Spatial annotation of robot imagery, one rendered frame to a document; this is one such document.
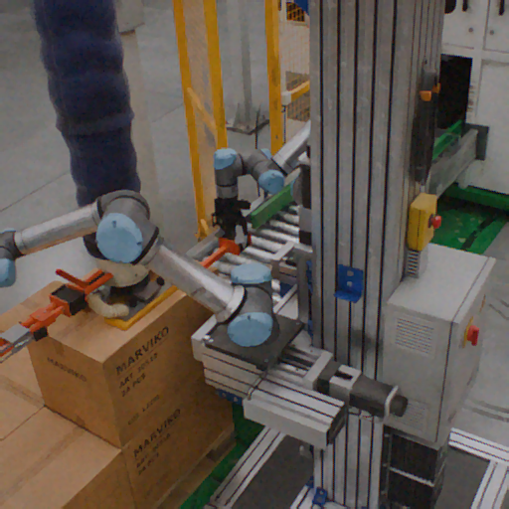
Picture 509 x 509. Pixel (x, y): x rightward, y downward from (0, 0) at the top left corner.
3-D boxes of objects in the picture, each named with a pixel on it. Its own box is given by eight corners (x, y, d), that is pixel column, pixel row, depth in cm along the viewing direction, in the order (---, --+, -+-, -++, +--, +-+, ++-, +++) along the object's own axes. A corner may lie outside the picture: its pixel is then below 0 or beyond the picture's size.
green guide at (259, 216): (380, 116, 469) (380, 103, 464) (394, 118, 463) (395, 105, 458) (238, 225, 362) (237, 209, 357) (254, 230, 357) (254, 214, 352)
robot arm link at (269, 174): (390, 91, 218) (276, 204, 225) (372, 81, 227) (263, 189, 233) (370, 67, 211) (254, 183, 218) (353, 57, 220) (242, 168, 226)
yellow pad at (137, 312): (169, 271, 260) (167, 260, 257) (190, 279, 255) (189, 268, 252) (103, 322, 238) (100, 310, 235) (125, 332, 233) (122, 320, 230)
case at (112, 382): (151, 317, 303) (137, 239, 280) (226, 350, 283) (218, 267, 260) (44, 404, 263) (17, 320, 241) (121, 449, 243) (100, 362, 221)
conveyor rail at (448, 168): (467, 156, 446) (471, 128, 436) (475, 158, 444) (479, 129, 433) (262, 372, 292) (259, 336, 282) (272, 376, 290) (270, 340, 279)
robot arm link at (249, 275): (273, 293, 214) (271, 255, 206) (273, 321, 203) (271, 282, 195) (234, 294, 214) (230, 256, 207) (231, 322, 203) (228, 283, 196)
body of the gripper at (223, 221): (212, 228, 243) (209, 197, 236) (227, 217, 249) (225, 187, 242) (230, 234, 239) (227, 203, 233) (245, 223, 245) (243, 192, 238)
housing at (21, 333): (20, 333, 219) (16, 322, 216) (34, 341, 215) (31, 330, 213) (1, 346, 214) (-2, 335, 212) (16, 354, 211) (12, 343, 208)
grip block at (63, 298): (70, 295, 234) (66, 280, 231) (90, 304, 229) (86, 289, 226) (50, 308, 229) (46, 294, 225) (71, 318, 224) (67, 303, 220)
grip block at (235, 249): (233, 238, 257) (232, 226, 254) (253, 245, 253) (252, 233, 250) (219, 249, 251) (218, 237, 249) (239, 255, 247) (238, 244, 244)
